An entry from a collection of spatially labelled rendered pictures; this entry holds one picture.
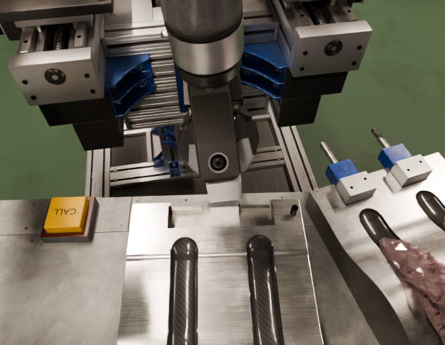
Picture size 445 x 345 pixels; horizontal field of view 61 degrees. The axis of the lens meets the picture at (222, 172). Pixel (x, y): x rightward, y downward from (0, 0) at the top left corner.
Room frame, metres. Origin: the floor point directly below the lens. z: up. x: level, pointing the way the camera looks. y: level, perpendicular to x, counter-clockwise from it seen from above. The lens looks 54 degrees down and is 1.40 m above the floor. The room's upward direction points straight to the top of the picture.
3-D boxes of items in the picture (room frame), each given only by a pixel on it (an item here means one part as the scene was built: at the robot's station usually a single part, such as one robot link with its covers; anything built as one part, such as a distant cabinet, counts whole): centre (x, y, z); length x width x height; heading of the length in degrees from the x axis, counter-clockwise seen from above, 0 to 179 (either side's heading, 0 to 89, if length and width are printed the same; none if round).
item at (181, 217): (0.29, 0.06, 0.87); 0.05 x 0.05 x 0.04; 2
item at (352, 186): (0.39, -0.21, 0.86); 0.13 x 0.05 x 0.05; 19
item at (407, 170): (0.43, -0.31, 0.86); 0.13 x 0.05 x 0.05; 19
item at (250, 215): (0.29, -0.05, 0.87); 0.05 x 0.05 x 0.04; 2
